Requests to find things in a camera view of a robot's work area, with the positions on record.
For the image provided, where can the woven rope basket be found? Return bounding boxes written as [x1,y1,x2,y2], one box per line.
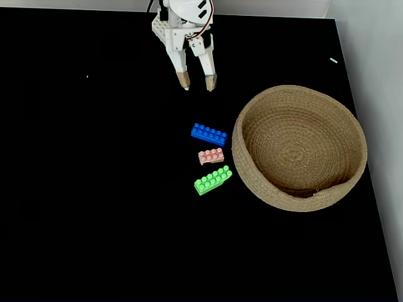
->
[231,84,368,213]

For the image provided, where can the green lego block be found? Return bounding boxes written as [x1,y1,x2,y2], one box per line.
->
[193,165,234,196]

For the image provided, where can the pink lego block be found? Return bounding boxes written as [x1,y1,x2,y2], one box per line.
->
[198,148,225,166]

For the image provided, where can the blue lego block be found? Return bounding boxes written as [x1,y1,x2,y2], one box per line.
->
[190,123,229,148]

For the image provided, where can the red and black servo cable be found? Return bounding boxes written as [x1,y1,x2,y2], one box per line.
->
[185,21,212,41]

